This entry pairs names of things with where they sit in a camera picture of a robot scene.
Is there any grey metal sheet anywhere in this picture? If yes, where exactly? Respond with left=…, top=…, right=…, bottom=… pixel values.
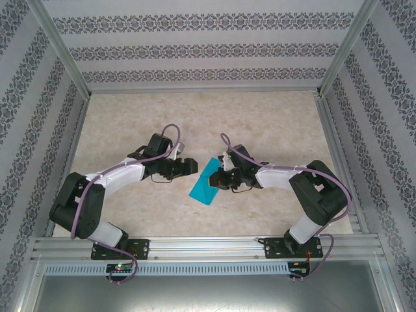
left=19, top=274, right=402, bottom=312

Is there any aluminium mounting rail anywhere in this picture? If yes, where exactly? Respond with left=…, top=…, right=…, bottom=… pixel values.
left=31, top=235, right=387, bottom=261

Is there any aluminium frame crossbar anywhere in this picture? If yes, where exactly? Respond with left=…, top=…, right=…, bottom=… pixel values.
left=86, top=84, right=322, bottom=96

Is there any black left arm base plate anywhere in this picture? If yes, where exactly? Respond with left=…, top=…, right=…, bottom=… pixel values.
left=90, top=239, right=150, bottom=261

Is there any slotted grey cable duct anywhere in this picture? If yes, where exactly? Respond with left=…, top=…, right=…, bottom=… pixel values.
left=44, top=261, right=315, bottom=277

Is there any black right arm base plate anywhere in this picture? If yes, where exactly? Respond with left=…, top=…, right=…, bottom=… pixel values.
left=258, top=237, right=324, bottom=260

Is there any aluminium side rail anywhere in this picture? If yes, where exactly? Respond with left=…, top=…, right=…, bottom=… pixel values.
left=44, top=96, right=92, bottom=238
left=313, top=92, right=371, bottom=235

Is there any aluminium frame post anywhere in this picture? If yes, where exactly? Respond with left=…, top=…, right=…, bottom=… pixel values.
left=25, top=0, right=94, bottom=100
left=315, top=0, right=381, bottom=98

